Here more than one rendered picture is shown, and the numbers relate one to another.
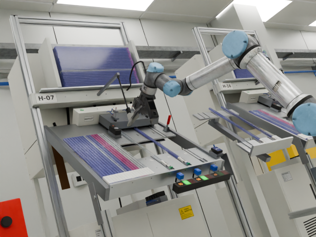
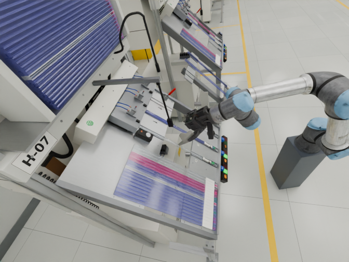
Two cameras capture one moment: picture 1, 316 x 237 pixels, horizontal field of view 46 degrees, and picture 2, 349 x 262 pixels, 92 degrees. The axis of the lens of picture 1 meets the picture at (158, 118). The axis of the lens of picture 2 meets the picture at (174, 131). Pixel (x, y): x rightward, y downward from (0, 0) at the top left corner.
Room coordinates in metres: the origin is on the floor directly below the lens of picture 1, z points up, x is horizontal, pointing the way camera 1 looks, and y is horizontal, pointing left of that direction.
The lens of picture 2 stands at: (1.44, 0.40, 1.66)
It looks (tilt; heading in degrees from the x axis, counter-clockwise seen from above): 48 degrees down; 331
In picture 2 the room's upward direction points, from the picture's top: 16 degrees counter-clockwise
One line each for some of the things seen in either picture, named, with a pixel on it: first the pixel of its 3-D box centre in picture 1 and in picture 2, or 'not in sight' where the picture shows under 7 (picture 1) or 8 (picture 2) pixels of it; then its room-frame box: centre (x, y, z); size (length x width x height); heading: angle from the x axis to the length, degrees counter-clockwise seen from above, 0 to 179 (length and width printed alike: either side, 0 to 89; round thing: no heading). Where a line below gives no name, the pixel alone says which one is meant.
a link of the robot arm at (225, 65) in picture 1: (216, 69); (280, 89); (1.68, -0.33, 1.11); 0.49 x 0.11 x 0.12; 56
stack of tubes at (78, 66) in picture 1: (95, 70); (63, 29); (2.19, 0.28, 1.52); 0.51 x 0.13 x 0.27; 128
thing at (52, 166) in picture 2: (59, 159); (74, 179); (2.09, 0.61, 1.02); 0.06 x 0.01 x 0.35; 128
